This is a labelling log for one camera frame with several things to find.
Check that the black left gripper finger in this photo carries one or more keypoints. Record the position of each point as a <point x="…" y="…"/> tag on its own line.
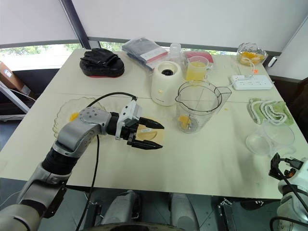
<point x="152" y="124"/>
<point x="146" y="145"/>

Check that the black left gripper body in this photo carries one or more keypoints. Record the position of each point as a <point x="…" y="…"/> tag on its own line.
<point x="130" y="132"/>

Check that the beige blender lid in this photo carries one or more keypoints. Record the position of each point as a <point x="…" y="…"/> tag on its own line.
<point x="154" y="135"/>

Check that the clear blender jar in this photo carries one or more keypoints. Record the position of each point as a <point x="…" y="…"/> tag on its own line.
<point x="209" y="115"/>

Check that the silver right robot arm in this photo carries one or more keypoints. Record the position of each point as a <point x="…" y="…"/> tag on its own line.
<point x="292" y="192"/>

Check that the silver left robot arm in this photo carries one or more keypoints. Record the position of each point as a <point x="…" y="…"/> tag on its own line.
<point x="72" y="134"/>

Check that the orange segments in jar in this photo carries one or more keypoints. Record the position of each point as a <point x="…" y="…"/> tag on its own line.
<point x="183" y="120"/>

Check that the cream blender base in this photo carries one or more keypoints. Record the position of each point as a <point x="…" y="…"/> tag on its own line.
<point x="163" y="84"/>

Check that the glass bowl with orange segments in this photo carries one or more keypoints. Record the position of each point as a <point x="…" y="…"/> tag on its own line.
<point x="250" y="56"/>

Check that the orange segment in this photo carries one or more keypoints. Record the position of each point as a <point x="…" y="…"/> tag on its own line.
<point x="73" y="116"/>

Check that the scalloped clear glass plate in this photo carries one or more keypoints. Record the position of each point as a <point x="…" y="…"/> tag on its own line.
<point x="69" y="106"/>

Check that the grey rounded robot leg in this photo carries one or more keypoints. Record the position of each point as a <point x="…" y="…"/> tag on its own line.
<point x="185" y="211"/>
<point x="122" y="207"/>

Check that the measuring cup with orange juice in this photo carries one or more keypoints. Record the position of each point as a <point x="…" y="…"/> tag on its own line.
<point x="195" y="72"/>

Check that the plastic bag with dark contents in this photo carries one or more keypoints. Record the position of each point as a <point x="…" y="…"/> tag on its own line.
<point x="144" y="50"/>

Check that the black padded mitt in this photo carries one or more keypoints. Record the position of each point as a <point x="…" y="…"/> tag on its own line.
<point x="101" y="62"/>

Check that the clear plastic bottle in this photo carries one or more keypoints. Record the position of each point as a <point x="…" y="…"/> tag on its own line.
<point x="175" y="51"/>

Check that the white power strip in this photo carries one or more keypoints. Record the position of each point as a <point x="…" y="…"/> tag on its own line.
<point x="250" y="83"/>

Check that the black shoe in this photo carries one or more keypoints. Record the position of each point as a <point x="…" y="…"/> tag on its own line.
<point x="252" y="205"/>

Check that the green white-trimmed cloth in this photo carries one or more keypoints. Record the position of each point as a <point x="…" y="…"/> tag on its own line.
<point x="276" y="109"/>

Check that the brown cardboard box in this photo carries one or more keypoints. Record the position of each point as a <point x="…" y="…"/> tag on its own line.
<point x="9" y="77"/>

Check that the small white device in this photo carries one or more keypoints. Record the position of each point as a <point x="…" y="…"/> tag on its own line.
<point x="273" y="62"/>

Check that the person in dark clothes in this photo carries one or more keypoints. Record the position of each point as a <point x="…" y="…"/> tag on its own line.
<point x="300" y="101"/>

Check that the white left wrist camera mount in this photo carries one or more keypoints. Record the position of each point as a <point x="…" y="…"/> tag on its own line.
<point x="128" y="109"/>

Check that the metal table bracket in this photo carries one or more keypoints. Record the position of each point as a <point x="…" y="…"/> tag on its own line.
<point x="228" y="214"/>
<point x="94" y="214"/>

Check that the white metal frame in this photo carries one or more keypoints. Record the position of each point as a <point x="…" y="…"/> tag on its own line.
<point x="14" y="101"/>

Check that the dark window frame post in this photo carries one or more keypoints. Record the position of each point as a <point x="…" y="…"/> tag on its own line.
<point x="77" y="24"/>

